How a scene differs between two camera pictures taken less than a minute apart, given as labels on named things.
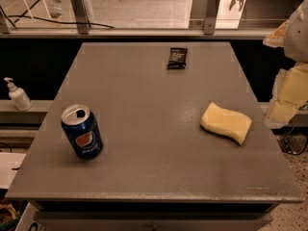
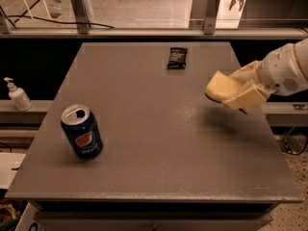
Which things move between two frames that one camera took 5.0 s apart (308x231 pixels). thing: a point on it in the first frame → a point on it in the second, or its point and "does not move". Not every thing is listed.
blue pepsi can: (82, 129) does not move
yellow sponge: (231, 123) → (221, 87)
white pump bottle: (18, 95) does not move
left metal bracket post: (80, 12) does not move
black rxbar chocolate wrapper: (177, 58) does not move
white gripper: (296, 38) → (278, 72)
